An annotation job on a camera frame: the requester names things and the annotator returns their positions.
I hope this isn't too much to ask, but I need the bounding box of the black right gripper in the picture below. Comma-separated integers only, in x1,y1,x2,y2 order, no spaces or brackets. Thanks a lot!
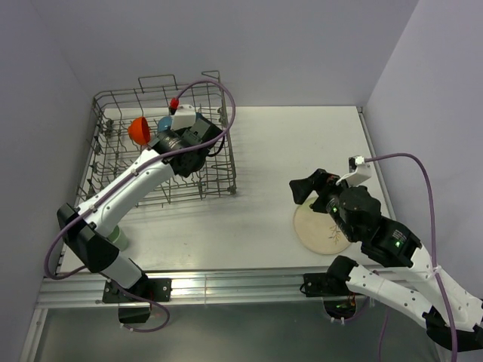
288,167,357,241

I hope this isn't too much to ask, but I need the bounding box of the light blue bowl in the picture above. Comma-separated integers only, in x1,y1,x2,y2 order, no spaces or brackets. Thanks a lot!
157,115,173,132

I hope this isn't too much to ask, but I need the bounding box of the orange bowl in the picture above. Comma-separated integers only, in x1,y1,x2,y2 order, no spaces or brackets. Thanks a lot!
128,116,151,146

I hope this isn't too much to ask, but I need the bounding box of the green cup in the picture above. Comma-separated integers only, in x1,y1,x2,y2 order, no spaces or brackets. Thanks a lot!
107,225,129,251

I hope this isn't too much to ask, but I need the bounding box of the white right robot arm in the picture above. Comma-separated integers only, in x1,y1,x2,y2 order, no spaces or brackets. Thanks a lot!
289,169,482,352

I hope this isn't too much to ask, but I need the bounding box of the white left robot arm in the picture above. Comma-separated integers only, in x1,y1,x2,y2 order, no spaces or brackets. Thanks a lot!
57,116,226,301

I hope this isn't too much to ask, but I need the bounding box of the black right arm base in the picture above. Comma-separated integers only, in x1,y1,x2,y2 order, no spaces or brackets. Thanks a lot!
299,256,359,298

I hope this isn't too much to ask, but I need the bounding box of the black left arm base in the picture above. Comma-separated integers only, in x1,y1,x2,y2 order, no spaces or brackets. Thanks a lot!
102,277,172,333

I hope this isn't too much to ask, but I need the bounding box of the beige round plate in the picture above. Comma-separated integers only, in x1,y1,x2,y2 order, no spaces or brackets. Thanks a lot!
293,198,351,256

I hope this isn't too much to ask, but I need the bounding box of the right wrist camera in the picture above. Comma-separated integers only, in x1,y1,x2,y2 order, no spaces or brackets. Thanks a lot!
336,155,372,187

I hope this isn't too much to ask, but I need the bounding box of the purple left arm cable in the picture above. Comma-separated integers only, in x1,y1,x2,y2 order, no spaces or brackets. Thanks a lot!
44,78,237,281

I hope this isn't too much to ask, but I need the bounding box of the grey wire dish rack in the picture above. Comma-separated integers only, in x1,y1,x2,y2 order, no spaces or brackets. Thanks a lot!
76,74,237,207

